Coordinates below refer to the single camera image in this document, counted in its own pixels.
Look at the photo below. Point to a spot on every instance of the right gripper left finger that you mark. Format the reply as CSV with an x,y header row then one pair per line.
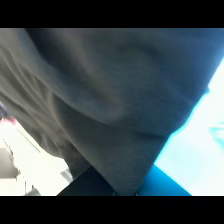
x,y
87,183

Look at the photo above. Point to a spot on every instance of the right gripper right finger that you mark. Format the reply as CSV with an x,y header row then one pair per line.
x,y
165,185

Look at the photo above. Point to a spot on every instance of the black pants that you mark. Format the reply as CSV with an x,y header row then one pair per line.
x,y
116,100

